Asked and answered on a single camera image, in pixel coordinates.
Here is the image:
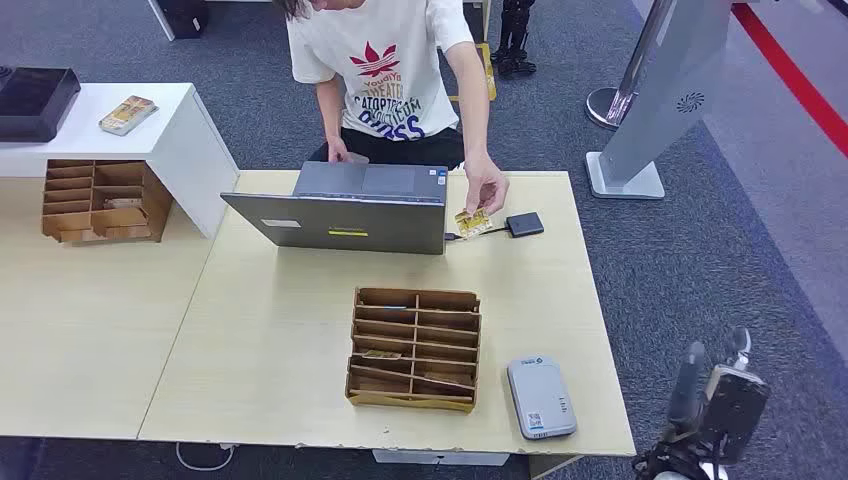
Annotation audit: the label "black cabinet box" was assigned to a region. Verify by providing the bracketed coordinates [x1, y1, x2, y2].
[155, 0, 210, 40]

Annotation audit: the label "white cable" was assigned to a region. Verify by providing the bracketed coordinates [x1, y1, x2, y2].
[175, 442, 236, 473]

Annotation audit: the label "person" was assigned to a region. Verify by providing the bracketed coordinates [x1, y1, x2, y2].
[272, 0, 510, 217]

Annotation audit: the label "silver kiosk stand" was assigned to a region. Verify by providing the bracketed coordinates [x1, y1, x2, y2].
[585, 0, 737, 201]

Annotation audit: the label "grey card reader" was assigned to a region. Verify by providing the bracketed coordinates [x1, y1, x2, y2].
[506, 355, 578, 442]

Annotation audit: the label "wooden slotted card organizer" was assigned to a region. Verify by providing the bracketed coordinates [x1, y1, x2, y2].
[40, 158, 175, 245]
[344, 286, 483, 415]

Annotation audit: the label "wooden desk leg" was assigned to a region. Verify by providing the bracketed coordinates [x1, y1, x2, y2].
[528, 455, 586, 480]

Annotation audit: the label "person's right hand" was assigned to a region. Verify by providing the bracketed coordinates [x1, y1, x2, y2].
[325, 135, 356, 164]

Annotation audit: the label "white shelf riser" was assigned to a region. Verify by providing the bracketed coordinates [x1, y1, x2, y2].
[0, 82, 240, 240]

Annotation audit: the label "black robot legs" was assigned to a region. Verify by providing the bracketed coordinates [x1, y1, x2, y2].
[490, 0, 538, 77]

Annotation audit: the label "grey laptop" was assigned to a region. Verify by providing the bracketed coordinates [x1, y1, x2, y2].
[220, 160, 450, 256]

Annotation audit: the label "stack of patterned cards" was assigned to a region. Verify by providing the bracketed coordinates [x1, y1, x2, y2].
[98, 95, 160, 138]

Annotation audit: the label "chrome stanchion post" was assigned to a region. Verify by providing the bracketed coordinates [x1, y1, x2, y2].
[585, 0, 677, 132]

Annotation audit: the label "gold patterned ID card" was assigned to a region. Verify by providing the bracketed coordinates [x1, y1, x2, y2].
[454, 209, 494, 240]

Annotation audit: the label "black tray box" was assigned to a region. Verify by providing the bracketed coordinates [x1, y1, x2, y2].
[0, 66, 82, 144]

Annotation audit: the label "thin black device cable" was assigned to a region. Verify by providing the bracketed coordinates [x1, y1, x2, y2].
[445, 225, 510, 241]

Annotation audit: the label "person's left hand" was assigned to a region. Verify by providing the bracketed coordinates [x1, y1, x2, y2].
[463, 153, 510, 217]

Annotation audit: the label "white box under desk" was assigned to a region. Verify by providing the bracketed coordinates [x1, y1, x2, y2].
[372, 449, 510, 468]

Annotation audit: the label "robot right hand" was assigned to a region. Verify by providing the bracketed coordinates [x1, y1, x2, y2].
[665, 326, 773, 465]

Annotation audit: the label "small black square device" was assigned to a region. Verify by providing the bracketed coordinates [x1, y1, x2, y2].
[506, 211, 546, 239]

